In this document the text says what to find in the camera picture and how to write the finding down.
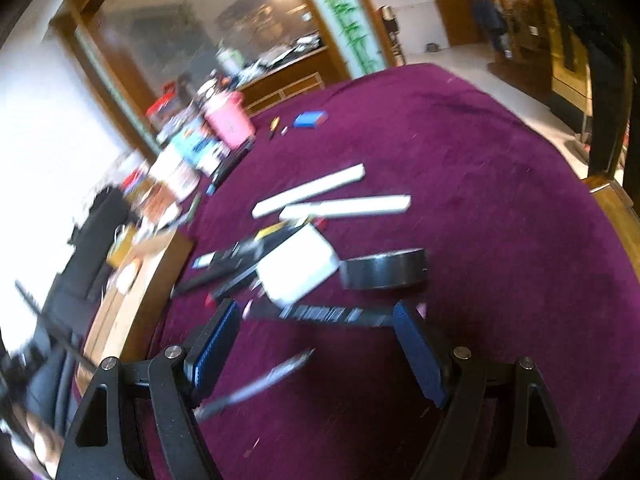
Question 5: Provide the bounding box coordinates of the silver white pen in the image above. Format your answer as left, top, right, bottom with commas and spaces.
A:
194, 348, 316, 422

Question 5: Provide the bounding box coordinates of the green bamboo wall panel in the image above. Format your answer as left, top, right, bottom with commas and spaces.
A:
294, 0, 387, 74

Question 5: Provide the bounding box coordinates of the blue box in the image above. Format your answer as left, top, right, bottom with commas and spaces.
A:
293, 111, 329, 130

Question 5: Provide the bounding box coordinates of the black strip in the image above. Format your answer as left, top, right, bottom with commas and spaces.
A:
244, 301, 397, 329

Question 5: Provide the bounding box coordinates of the long white box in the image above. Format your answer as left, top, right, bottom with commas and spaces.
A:
252, 162, 366, 219

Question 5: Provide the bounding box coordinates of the black marker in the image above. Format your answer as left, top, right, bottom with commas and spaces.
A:
171, 260, 243, 298
209, 266, 262, 306

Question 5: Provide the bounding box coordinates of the wooden sideboard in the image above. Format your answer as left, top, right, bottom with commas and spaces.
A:
239, 45, 347, 117

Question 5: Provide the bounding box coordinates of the black tape roll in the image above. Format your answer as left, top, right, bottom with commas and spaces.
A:
339, 248, 429, 291

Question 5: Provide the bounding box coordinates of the wood framed glass panel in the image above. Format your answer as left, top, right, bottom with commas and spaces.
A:
49, 0, 351, 147

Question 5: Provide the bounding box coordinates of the black chair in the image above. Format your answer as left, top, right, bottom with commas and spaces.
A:
47, 186, 132, 321

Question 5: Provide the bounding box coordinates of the red lidded container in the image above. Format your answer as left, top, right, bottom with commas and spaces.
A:
146, 92, 182, 129

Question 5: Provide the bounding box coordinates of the white rectangular box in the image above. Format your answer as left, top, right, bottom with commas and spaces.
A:
256, 222, 341, 307

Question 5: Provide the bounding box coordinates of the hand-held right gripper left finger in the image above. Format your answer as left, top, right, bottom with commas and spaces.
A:
55, 298, 241, 480

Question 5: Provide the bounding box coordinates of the black rectangular case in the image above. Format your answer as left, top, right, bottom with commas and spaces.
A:
209, 140, 254, 187

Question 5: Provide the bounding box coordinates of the white cylindrical marker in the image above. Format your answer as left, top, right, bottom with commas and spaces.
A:
279, 194, 412, 221

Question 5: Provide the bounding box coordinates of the white tray with pens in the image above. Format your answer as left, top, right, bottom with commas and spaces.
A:
81, 229, 194, 363

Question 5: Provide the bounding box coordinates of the pink white striped cup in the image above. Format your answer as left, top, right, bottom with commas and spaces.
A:
204, 91, 256, 150

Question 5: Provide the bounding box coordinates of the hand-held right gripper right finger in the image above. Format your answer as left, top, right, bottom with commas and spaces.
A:
392, 301, 576, 480

